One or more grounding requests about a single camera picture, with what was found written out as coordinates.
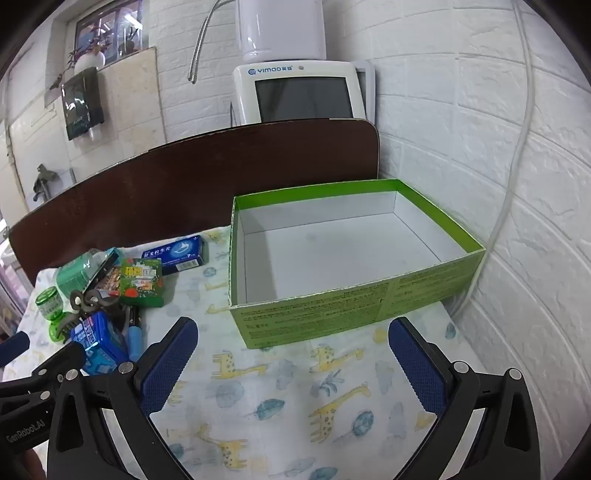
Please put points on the green cardboard box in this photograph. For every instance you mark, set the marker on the green cardboard box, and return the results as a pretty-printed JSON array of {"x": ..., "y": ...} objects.
[{"x": 323, "y": 316}]

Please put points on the green hair clip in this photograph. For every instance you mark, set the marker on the green hair clip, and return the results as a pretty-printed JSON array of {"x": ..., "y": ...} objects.
[{"x": 62, "y": 328}]

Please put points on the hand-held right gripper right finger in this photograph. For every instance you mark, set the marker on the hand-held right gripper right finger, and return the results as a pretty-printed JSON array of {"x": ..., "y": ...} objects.
[{"x": 418, "y": 369}]

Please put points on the white water purifier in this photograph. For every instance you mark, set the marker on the white water purifier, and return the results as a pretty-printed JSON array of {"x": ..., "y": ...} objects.
[{"x": 244, "y": 92}]

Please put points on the brown wooden board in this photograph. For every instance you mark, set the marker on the brown wooden board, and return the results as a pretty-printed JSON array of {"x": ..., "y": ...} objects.
[{"x": 184, "y": 184}]

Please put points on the small green jar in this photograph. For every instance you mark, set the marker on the small green jar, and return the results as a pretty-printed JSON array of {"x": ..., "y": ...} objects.
[{"x": 50, "y": 303}]

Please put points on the green plant print box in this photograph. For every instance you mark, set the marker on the green plant print box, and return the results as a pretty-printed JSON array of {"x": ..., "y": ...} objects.
[{"x": 141, "y": 284}]

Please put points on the grey hair clip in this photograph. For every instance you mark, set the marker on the grey hair clip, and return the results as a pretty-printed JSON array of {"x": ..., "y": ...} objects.
[{"x": 94, "y": 300}]

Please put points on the black blue pen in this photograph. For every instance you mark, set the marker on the black blue pen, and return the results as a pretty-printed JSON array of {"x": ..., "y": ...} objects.
[{"x": 135, "y": 341}]

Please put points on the giraffe printed cloth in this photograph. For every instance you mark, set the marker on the giraffe printed cloth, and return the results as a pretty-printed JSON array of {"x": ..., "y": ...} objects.
[{"x": 286, "y": 392}]

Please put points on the window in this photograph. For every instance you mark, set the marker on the window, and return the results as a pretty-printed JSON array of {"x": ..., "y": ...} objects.
[{"x": 106, "y": 23}]

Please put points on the white vase with plant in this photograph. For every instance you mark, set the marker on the white vase with plant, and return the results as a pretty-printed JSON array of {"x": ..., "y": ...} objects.
[{"x": 90, "y": 60}]

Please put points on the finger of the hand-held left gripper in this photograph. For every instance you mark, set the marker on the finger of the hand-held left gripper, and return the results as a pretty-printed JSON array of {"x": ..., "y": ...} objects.
[
  {"x": 57, "y": 367},
  {"x": 14, "y": 347}
]

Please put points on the metal faucet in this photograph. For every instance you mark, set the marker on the metal faucet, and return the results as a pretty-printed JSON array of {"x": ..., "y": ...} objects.
[{"x": 44, "y": 177}]

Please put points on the green label water bottle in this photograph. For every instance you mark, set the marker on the green label water bottle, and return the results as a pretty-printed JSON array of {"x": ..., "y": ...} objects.
[{"x": 76, "y": 274}]

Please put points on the beige stone panel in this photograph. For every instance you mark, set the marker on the beige stone panel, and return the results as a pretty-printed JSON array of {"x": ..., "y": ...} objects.
[{"x": 134, "y": 106}]

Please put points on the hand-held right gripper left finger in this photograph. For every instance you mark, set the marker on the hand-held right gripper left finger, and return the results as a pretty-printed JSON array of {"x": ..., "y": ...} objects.
[{"x": 168, "y": 364}]

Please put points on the blue gum packet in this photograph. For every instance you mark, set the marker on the blue gum packet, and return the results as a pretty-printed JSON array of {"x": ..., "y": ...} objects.
[{"x": 99, "y": 341}]

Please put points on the white wall pipe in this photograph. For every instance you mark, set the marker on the white wall pipe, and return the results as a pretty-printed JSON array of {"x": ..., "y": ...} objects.
[{"x": 526, "y": 115}]

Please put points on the white cylindrical appliance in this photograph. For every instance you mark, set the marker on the white cylindrical appliance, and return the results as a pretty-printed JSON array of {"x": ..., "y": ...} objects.
[{"x": 281, "y": 27}]

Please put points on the blue medicine box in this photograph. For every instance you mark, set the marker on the blue medicine box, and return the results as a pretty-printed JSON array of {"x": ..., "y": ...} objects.
[{"x": 182, "y": 254}]

